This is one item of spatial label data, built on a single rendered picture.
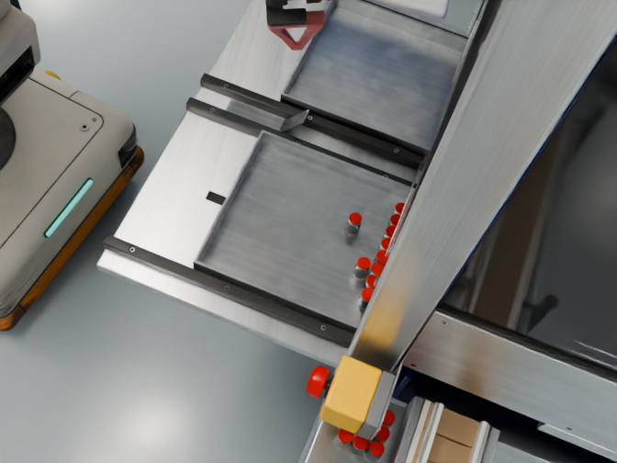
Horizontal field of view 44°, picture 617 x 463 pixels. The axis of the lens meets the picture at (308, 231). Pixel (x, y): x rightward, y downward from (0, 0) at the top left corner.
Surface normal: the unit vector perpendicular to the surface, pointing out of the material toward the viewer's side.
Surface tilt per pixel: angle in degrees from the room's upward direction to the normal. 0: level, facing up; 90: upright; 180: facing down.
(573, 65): 90
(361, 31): 0
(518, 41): 90
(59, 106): 0
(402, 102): 0
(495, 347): 90
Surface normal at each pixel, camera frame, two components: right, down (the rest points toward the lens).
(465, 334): -0.37, 0.81
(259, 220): 0.09, -0.45
